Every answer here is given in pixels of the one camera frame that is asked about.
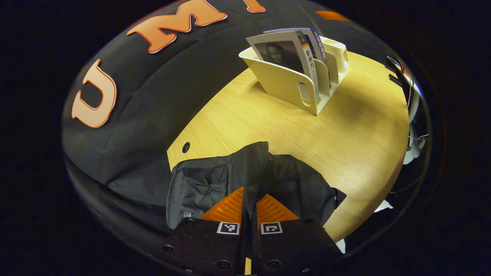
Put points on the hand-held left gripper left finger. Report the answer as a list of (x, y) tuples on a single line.
[(207, 245)]

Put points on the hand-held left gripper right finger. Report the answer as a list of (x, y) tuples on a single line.
[(291, 245)]

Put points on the black schoolbag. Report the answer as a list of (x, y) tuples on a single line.
[(199, 184)]

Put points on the white bookshelf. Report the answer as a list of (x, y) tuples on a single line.
[(280, 82)]

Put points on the portrait cover book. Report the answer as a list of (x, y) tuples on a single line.
[(282, 53)]

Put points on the blue cover book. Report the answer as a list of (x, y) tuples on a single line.
[(318, 42)]

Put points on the black backdrop cloth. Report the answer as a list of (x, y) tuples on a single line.
[(153, 96)]

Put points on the cluttered white desk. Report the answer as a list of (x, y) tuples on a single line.
[(412, 115)]

